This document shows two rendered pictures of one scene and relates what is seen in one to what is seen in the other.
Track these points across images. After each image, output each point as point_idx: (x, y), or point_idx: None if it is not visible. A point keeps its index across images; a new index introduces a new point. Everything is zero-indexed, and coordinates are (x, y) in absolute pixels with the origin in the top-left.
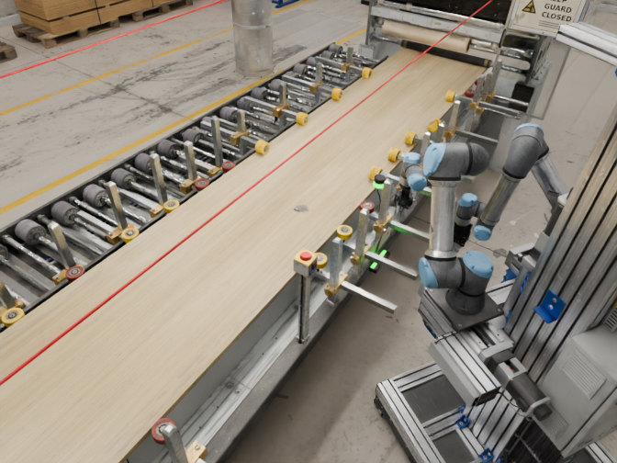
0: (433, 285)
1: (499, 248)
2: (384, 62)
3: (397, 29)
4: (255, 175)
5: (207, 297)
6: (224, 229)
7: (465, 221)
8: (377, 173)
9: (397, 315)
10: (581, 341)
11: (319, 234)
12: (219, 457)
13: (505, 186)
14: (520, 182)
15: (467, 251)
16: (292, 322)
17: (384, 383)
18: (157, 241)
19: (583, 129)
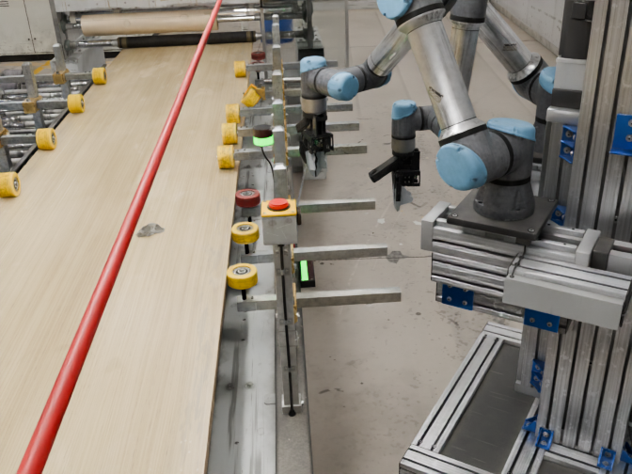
0: (481, 174)
1: (389, 252)
2: (110, 65)
3: (105, 23)
4: (24, 222)
5: (95, 400)
6: (33, 303)
7: (411, 143)
8: (231, 151)
9: (333, 384)
10: None
11: (211, 247)
12: None
13: (466, 43)
14: (353, 180)
15: (356, 270)
16: (243, 409)
17: (408, 456)
18: None
19: (373, 111)
